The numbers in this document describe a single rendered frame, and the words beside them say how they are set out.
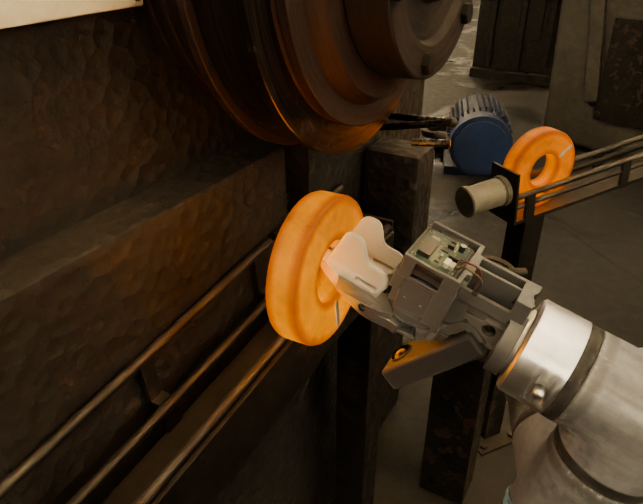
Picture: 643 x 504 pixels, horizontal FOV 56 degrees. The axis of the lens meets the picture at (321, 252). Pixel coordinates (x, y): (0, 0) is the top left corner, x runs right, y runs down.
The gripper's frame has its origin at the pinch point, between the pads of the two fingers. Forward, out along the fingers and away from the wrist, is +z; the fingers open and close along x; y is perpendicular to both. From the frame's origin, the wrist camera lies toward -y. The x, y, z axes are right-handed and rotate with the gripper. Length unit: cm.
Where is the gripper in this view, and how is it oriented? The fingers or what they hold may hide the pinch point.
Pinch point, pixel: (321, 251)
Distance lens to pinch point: 59.8
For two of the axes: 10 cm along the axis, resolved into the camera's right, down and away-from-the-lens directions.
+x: -5.0, 4.4, -7.5
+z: -8.4, -4.7, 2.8
